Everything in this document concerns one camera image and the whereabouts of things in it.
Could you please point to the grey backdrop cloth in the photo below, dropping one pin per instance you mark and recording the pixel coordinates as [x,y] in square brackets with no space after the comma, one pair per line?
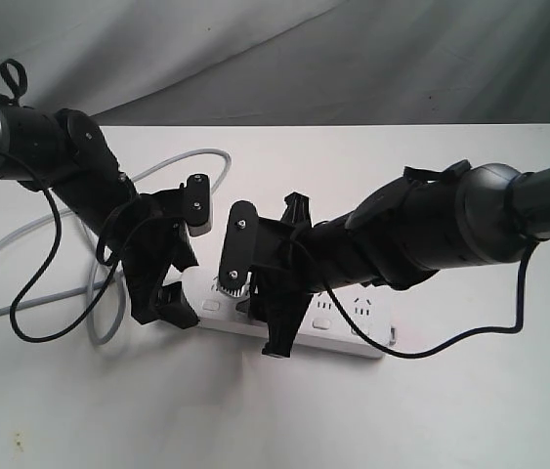
[284,62]

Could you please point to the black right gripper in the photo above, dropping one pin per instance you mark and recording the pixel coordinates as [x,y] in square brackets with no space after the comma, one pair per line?
[279,292]

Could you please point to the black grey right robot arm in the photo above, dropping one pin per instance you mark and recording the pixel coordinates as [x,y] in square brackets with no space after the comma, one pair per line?
[401,235]

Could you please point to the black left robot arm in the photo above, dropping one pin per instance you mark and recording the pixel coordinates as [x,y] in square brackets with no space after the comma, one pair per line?
[65,156]

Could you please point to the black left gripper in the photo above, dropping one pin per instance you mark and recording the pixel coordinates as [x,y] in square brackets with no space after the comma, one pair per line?
[159,244]

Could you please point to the white five-socket power strip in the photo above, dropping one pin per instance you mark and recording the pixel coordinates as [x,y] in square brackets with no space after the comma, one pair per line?
[322,328]

